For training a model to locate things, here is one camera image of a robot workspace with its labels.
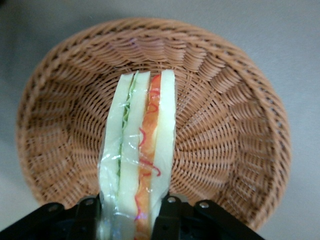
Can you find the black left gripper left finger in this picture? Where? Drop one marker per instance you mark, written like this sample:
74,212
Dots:
62,222

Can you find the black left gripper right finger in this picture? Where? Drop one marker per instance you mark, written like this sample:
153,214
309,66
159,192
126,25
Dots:
195,222

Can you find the triangle sandwich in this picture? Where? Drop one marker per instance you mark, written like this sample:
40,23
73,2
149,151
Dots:
130,150

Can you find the brown wicker basket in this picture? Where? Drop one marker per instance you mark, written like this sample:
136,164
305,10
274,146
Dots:
225,125

